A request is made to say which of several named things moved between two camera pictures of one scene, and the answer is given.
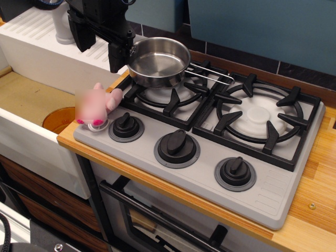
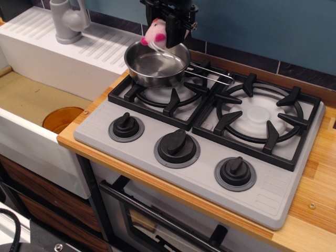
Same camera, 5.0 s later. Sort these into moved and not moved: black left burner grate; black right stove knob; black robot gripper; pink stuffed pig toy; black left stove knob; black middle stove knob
Moved: pink stuffed pig toy; black robot gripper
Not moved: black middle stove knob; black left stove knob; black left burner grate; black right stove knob
